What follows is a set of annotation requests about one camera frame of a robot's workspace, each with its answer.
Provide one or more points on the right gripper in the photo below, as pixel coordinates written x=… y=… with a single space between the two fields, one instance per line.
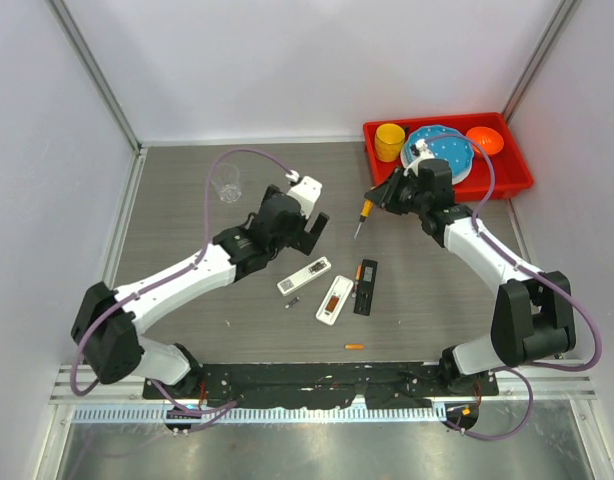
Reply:
x=385 y=194

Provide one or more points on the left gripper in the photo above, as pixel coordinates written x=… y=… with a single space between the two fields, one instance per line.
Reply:
x=307 y=238

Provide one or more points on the yellow handled screwdriver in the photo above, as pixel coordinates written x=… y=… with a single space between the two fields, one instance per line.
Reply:
x=364 y=214

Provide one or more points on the white remote with batteries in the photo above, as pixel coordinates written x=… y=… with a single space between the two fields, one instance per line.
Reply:
x=304 y=276

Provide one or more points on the black remote control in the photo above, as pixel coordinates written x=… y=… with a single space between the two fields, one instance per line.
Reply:
x=365 y=287

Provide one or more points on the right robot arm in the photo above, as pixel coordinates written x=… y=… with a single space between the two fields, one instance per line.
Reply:
x=532 y=318

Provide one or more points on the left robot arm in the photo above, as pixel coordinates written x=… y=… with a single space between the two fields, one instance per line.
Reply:
x=110 y=325

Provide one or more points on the yellow plastic cup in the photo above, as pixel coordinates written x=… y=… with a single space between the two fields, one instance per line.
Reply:
x=388 y=141

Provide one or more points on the blue dotted plate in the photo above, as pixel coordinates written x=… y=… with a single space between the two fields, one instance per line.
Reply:
x=444 y=143

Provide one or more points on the pale grey plate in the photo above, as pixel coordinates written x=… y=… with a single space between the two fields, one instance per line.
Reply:
x=460 y=165

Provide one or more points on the clear plastic cup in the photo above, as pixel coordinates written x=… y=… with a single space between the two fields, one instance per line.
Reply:
x=226 y=181

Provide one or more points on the orange bowl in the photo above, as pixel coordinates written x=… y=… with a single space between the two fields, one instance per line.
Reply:
x=488 y=139

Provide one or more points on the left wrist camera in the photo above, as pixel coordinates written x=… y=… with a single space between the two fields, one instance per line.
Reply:
x=305 y=190

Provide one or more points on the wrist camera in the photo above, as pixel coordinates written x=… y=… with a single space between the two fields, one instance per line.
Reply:
x=413 y=155
x=305 y=190

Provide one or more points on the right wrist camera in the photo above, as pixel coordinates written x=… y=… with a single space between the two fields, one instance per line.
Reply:
x=413 y=155

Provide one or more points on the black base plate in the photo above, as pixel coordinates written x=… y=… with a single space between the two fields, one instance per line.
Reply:
x=325 y=386

